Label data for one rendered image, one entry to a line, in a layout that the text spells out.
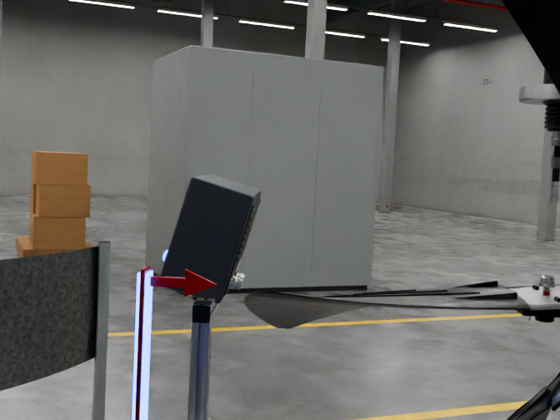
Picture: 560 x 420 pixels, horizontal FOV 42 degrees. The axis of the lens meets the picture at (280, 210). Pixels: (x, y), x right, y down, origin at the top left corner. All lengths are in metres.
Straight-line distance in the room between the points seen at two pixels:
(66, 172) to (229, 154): 2.43
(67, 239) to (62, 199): 0.46
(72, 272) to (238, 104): 4.46
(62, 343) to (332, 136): 5.00
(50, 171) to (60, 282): 6.07
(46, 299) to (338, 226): 5.08
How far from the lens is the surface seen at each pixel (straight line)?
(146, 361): 0.66
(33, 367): 2.50
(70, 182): 8.59
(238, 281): 1.26
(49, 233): 8.63
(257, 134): 6.88
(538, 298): 0.66
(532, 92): 0.65
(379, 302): 0.58
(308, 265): 7.20
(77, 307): 2.61
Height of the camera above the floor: 1.29
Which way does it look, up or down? 4 degrees down
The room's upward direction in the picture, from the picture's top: 3 degrees clockwise
